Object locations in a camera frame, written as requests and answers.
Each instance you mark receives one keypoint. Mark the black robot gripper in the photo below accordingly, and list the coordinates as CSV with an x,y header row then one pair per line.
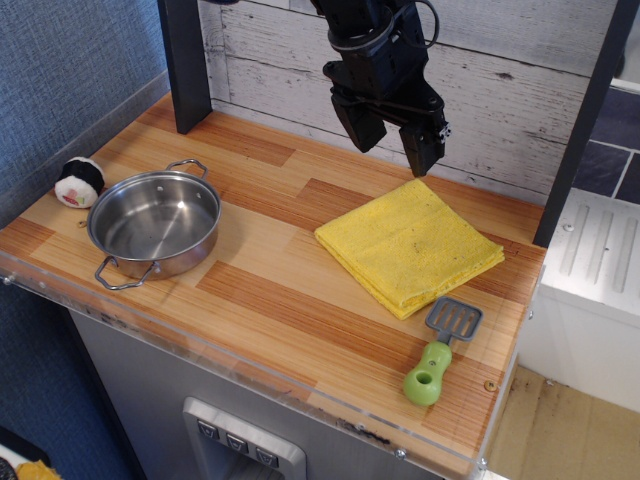
x,y
380,77

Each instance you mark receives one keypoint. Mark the yellow cloth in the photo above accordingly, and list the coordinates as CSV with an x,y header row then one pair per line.
x,y
408,247

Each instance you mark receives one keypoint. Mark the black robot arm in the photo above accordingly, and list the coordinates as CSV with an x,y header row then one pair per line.
x,y
380,77

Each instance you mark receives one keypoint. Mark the stainless steel pot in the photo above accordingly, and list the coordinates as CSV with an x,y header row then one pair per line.
x,y
155,225

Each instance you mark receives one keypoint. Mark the white toy sink unit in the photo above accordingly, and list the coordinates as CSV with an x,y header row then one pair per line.
x,y
583,325

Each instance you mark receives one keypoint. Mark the clear acrylic front guard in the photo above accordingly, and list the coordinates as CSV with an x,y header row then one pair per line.
x,y
327,349

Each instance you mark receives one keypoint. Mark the plush sushi roll toy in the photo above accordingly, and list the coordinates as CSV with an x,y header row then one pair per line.
x,y
80,183

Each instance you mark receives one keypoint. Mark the silver toy fridge dispenser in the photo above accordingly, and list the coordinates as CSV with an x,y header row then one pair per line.
x,y
227,447

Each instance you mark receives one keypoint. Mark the yellow object bottom left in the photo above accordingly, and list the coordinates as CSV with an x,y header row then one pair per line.
x,y
36,471

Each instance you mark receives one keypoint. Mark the grey spatula green handle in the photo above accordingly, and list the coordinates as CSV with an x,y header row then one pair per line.
x,y
452,320

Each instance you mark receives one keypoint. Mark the dark left frame post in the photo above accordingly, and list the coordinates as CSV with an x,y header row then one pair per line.
x,y
186,63

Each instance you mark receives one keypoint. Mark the dark frame post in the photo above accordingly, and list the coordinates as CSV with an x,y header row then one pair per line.
x,y
186,63
612,48

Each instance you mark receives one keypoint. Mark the dark right frame post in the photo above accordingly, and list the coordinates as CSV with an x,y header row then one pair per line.
x,y
612,48

